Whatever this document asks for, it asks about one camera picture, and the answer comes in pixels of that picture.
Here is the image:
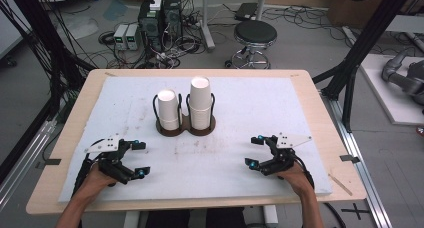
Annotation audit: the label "black floor cable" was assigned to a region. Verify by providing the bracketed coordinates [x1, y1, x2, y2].
[323, 202, 348, 228]

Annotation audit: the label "grey desk leg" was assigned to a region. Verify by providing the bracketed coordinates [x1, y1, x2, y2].
[199, 0, 216, 52]

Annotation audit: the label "black flat device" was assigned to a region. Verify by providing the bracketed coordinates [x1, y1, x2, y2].
[234, 2, 259, 22]

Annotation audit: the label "wooden table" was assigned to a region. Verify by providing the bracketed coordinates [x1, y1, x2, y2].
[25, 68, 368, 216]

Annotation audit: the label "white table leg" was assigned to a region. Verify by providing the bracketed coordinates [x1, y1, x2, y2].
[263, 205, 279, 228]
[123, 210, 141, 228]

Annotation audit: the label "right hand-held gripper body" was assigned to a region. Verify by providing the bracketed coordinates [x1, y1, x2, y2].
[259, 132, 313, 177]

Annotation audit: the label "tall stack white paper cups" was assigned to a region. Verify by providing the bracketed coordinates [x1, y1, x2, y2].
[189, 75, 213, 131]

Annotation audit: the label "black tape piece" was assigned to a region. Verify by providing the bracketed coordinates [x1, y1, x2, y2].
[339, 154, 361, 164]
[35, 158, 62, 169]

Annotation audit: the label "black frame with cables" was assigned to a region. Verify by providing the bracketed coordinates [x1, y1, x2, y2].
[0, 0, 98, 122]

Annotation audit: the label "aluminium rail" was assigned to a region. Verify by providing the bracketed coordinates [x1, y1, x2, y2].
[321, 91, 394, 228]
[0, 119, 58, 211]

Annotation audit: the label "person's left hand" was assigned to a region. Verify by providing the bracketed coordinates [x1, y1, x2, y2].
[73, 163, 118, 202]

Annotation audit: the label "white platform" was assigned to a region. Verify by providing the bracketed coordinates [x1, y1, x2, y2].
[359, 53, 424, 126]

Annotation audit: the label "grey power supply unit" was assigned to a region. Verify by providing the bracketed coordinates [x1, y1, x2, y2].
[113, 23, 129, 51]
[125, 23, 141, 51]

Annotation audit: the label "short stack white paper cups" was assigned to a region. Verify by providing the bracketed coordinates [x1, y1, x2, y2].
[157, 89, 181, 132]

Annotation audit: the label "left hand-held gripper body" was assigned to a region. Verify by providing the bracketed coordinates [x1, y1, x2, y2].
[83, 133, 138, 186]

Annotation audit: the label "dark wire cup holder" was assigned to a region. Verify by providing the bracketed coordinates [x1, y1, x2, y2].
[152, 92, 217, 137]

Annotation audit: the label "black computer tower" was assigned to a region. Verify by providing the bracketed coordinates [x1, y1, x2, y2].
[138, 0, 164, 53]
[162, 0, 184, 51]

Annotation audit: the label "cardboard box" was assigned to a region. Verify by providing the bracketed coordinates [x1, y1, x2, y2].
[328, 0, 418, 29]

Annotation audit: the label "black round stool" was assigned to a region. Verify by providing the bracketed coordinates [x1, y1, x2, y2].
[224, 19, 278, 70]

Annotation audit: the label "black metal frame post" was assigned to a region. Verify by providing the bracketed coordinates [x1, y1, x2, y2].
[312, 0, 418, 133]

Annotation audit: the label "tangle of floor cables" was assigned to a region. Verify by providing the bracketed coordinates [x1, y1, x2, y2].
[98, 17, 208, 70]

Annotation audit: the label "person's right hand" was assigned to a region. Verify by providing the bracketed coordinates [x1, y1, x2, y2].
[277, 162, 315, 198]

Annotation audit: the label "long black floor cables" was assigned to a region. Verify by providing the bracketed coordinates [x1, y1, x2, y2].
[263, 6, 351, 46]

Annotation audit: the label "white foam board mat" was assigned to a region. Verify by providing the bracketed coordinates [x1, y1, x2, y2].
[58, 75, 334, 203]

